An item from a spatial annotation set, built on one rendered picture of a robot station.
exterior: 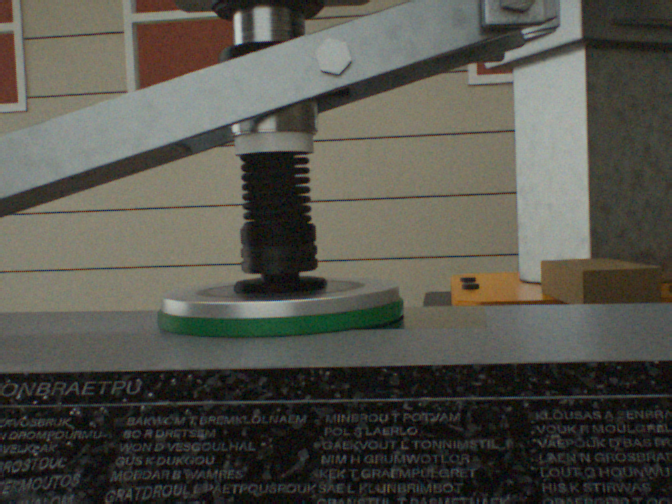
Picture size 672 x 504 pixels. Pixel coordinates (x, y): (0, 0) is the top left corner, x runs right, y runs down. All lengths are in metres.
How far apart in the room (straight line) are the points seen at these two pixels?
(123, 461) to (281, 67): 0.34
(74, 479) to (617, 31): 1.03
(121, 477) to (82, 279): 6.86
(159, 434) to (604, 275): 0.70
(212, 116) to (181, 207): 6.38
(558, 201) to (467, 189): 5.34
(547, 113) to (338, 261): 5.45
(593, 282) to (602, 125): 0.33
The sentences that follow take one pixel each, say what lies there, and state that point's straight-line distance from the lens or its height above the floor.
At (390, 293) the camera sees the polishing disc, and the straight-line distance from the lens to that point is 0.69.
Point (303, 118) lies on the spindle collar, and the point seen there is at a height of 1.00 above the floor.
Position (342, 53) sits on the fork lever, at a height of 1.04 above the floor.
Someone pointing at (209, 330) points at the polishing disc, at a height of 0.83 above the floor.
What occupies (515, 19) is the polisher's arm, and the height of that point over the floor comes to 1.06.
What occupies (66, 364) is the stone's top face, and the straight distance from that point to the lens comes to 0.57.
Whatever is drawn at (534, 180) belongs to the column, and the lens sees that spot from 1.40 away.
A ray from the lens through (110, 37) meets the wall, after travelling 7.34.
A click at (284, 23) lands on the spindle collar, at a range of 0.72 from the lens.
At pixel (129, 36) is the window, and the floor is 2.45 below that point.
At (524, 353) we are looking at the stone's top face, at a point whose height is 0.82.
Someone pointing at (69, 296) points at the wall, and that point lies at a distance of 7.41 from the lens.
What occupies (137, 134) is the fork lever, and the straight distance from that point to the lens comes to 0.69.
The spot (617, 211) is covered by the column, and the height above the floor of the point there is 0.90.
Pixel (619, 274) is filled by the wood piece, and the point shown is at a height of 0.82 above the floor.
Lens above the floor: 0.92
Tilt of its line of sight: 3 degrees down
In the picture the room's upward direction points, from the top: 2 degrees counter-clockwise
